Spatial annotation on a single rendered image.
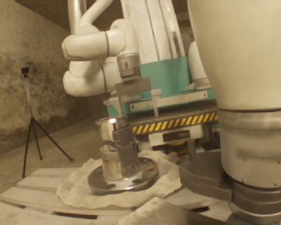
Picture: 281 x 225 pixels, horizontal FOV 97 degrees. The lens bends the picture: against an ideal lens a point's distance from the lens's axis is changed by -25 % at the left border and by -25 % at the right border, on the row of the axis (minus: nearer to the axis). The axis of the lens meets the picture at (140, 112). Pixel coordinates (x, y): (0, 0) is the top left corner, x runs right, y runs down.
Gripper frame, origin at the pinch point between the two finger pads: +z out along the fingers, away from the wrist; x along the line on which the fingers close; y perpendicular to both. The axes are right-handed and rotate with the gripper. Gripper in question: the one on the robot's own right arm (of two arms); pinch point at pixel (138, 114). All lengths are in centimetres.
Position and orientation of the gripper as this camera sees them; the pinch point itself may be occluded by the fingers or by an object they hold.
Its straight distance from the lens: 64.1
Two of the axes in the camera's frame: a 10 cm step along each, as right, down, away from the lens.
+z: 1.8, 9.8, 1.1
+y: 0.9, -1.2, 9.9
